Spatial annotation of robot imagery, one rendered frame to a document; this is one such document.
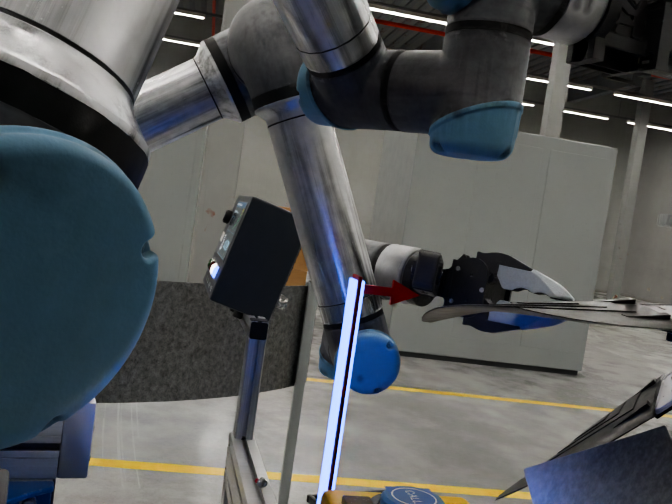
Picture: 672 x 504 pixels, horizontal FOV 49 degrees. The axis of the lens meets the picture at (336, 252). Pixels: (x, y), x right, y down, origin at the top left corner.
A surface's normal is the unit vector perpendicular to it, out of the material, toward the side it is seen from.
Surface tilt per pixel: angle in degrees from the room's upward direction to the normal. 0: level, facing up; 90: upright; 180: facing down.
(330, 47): 137
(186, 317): 90
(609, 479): 55
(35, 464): 90
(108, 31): 90
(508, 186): 90
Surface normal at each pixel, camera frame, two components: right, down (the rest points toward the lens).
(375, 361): 0.11, 0.07
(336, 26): 0.26, 0.65
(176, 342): 0.63, 0.13
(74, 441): 0.37, 0.10
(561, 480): -0.46, -0.61
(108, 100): 0.83, -0.51
